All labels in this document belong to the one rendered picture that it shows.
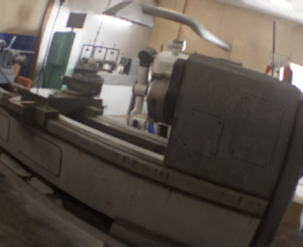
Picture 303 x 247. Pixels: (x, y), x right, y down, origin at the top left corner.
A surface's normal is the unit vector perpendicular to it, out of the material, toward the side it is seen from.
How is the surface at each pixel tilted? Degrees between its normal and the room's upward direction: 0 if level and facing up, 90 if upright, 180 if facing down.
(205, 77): 90
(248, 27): 90
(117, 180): 90
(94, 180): 90
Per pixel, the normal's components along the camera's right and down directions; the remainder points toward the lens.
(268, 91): -0.51, 0.03
